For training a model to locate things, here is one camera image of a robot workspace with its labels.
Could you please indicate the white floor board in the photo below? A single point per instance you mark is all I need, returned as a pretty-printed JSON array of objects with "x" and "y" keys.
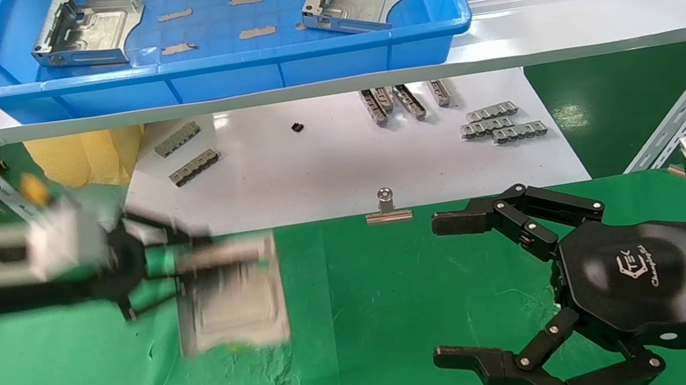
[{"x": 313, "y": 170}]

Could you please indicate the green table cloth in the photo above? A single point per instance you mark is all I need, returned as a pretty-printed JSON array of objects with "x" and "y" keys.
[{"x": 359, "y": 316}]

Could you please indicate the small black part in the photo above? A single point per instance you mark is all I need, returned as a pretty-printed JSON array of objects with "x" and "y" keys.
[{"x": 297, "y": 127}]

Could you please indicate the blue plastic tray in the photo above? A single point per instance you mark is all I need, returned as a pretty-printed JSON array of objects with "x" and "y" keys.
[{"x": 221, "y": 76}]

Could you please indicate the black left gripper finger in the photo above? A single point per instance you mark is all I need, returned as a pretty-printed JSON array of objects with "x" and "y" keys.
[
  {"x": 169, "y": 232},
  {"x": 150, "y": 291}
]

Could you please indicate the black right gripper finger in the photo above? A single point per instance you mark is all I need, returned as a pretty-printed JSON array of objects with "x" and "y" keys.
[
  {"x": 518, "y": 216},
  {"x": 525, "y": 367}
]

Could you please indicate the yellow mesh sack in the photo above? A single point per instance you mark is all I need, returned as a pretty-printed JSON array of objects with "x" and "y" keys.
[{"x": 86, "y": 156}]

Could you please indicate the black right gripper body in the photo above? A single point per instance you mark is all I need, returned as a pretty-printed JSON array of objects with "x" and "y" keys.
[{"x": 632, "y": 277}]

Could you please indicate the small grey metal connector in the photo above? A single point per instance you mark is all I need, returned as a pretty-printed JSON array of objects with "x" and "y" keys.
[
  {"x": 408, "y": 101},
  {"x": 372, "y": 108},
  {"x": 491, "y": 111},
  {"x": 194, "y": 167},
  {"x": 176, "y": 139},
  {"x": 384, "y": 98},
  {"x": 439, "y": 92},
  {"x": 484, "y": 127},
  {"x": 519, "y": 131}
]

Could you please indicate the silver binder clip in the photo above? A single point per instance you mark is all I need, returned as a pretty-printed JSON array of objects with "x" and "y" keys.
[{"x": 388, "y": 214}]

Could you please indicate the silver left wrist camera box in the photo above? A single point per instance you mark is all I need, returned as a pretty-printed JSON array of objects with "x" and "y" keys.
[{"x": 64, "y": 239}]

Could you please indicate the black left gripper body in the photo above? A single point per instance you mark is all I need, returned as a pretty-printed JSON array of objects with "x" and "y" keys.
[{"x": 127, "y": 261}]

